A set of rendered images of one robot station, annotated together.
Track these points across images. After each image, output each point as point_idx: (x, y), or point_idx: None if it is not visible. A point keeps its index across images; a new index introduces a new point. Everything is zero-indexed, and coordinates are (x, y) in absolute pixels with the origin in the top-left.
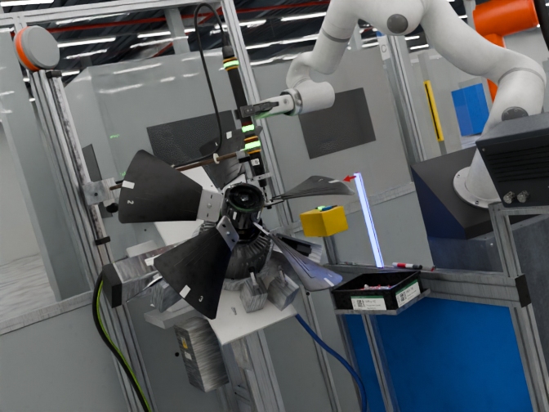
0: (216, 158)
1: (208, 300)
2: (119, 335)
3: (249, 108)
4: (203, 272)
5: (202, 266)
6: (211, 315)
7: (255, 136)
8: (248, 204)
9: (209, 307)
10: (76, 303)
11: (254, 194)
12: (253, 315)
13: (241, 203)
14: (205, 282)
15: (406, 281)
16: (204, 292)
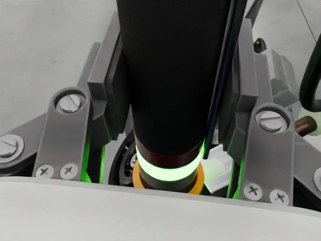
0: (301, 117)
1: (128, 124)
2: None
3: (85, 70)
4: (130, 108)
5: (130, 104)
6: (125, 129)
7: (141, 181)
8: (122, 163)
9: (127, 126)
10: None
11: (128, 182)
12: None
13: (129, 149)
14: (131, 115)
15: None
16: (129, 116)
